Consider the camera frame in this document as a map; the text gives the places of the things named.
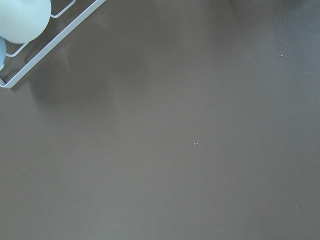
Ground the white cup rack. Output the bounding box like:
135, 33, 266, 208
0, 0, 106, 89

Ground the pale green cup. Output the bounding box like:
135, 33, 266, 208
0, 0, 52, 44

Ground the light blue cup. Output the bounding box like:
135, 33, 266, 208
0, 37, 7, 66

